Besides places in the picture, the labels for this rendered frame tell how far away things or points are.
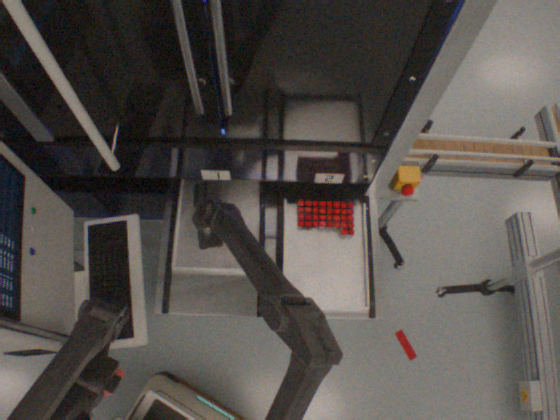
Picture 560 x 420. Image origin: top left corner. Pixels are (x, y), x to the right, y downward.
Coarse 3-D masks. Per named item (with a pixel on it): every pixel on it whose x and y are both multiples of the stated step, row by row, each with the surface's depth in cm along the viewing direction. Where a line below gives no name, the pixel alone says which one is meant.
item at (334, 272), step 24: (288, 216) 141; (360, 216) 142; (288, 240) 138; (312, 240) 139; (336, 240) 139; (360, 240) 139; (288, 264) 136; (312, 264) 136; (336, 264) 136; (360, 264) 136; (312, 288) 133; (336, 288) 133; (360, 288) 133
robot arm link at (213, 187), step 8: (200, 184) 112; (208, 184) 110; (216, 184) 112; (200, 192) 111; (208, 192) 110; (216, 192) 111; (200, 200) 110; (200, 208) 104; (208, 208) 102; (200, 216) 104; (208, 216) 103
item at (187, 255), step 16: (192, 192) 143; (224, 192) 144; (240, 192) 144; (256, 192) 144; (192, 208) 141; (240, 208) 142; (256, 208) 142; (176, 224) 135; (192, 224) 139; (256, 224) 140; (176, 240) 136; (192, 240) 137; (176, 256) 135; (192, 256) 135; (208, 256) 135; (224, 256) 136
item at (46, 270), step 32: (0, 160) 99; (0, 192) 97; (32, 192) 116; (0, 224) 95; (32, 224) 113; (64, 224) 136; (0, 256) 93; (32, 256) 110; (64, 256) 132; (0, 288) 91; (32, 288) 107; (64, 288) 128; (32, 320) 104; (64, 320) 124; (32, 352) 113
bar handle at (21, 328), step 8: (0, 320) 80; (8, 320) 83; (0, 328) 81; (8, 328) 83; (16, 328) 86; (24, 328) 89; (32, 328) 92; (40, 328) 97; (40, 336) 97; (48, 336) 100; (56, 336) 104; (64, 336) 109
